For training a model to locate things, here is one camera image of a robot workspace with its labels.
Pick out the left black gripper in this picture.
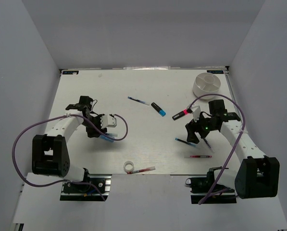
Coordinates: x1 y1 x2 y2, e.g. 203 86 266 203
81 113 107 138

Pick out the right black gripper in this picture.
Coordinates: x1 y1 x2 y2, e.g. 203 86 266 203
186 111 217 144

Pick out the dark purple ink pen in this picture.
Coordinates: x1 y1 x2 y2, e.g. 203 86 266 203
203 138 215 153

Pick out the blue pen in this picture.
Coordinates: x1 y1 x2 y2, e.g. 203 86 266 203
127 96 150 106
175 138 197 147

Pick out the blue correction tape dispenser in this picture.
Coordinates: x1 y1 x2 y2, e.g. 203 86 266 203
99 133 118 142

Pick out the red pen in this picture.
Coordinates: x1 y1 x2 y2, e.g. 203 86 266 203
184 155 212 159
131 167 156 174

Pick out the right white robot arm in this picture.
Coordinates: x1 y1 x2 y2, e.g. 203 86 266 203
185 100 280 203

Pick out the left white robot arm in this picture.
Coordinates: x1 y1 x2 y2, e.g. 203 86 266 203
32 96 107 192

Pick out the black highlighter pink cap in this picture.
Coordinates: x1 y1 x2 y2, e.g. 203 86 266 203
172 109 190 121

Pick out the black highlighter blue cap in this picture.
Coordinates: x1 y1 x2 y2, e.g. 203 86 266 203
151 102 166 117

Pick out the white tape roll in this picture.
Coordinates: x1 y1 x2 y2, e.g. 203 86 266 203
124 161 134 173

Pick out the white round divided container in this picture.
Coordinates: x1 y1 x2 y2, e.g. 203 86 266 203
193 73 221 97

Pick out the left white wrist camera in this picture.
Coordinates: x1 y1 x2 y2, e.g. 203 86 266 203
100 114 117 129

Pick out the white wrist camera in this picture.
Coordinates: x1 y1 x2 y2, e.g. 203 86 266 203
191 105 201 122
100 114 117 129

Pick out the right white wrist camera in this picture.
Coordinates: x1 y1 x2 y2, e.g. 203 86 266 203
191 105 201 122

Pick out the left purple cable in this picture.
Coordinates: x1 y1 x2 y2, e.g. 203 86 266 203
12 114 129 201

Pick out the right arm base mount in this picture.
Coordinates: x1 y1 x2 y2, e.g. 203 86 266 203
185 167 238 205

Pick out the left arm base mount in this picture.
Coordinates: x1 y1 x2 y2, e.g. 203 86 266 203
60 175 112 202

